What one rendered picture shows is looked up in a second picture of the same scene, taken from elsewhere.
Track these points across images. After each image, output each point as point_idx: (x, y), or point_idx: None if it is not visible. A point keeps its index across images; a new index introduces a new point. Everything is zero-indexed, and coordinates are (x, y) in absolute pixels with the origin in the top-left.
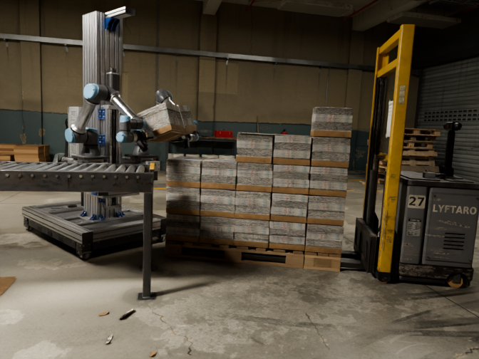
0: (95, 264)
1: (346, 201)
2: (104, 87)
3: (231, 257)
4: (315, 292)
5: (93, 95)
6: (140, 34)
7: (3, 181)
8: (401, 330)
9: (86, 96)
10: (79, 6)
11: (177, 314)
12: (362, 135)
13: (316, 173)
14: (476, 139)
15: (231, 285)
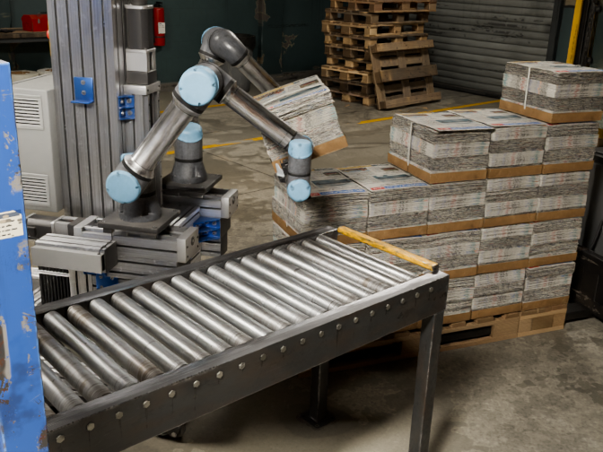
0: (217, 442)
1: (362, 157)
2: (216, 70)
3: (413, 349)
4: (592, 382)
5: (212, 99)
6: None
7: (235, 380)
8: None
9: (193, 100)
10: None
11: None
12: (291, 5)
13: (548, 185)
14: (480, 13)
15: (486, 411)
